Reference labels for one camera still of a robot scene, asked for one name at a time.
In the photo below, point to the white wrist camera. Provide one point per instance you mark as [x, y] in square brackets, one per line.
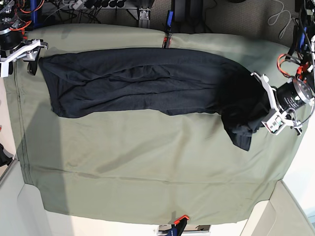
[274, 122]
[4, 68]

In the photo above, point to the white power strip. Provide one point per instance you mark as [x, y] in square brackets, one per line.
[73, 4]

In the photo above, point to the black power adapter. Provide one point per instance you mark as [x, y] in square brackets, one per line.
[186, 9]

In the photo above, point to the aluminium frame bracket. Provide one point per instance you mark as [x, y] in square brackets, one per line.
[144, 18]

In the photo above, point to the dark navy long-sleeve shirt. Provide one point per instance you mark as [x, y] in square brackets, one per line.
[172, 81]

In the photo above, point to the blue clamp top right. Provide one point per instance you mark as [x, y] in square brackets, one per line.
[302, 45]

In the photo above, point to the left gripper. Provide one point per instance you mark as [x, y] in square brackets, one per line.
[288, 98]

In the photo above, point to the blue clamp top left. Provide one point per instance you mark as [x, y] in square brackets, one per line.
[35, 6]

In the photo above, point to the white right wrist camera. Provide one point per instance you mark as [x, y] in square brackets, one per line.
[4, 68]

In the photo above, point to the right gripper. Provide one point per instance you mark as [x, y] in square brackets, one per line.
[14, 46]

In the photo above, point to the orange black clamp bottom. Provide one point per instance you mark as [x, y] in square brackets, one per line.
[178, 226]

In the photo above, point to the black object left edge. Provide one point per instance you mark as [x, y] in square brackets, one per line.
[4, 159]

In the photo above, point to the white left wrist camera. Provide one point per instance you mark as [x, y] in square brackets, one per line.
[274, 122]

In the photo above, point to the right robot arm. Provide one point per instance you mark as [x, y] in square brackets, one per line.
[15, 17]

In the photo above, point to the blue clamp top centre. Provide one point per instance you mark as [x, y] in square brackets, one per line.
[168, 33]

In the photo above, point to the green table cloth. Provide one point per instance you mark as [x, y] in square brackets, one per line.
[140, 166]

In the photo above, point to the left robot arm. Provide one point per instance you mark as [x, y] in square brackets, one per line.
[298, 66]

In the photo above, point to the blue clamp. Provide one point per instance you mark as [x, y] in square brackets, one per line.
[302, 45]
[35, 6]
[168, 33]

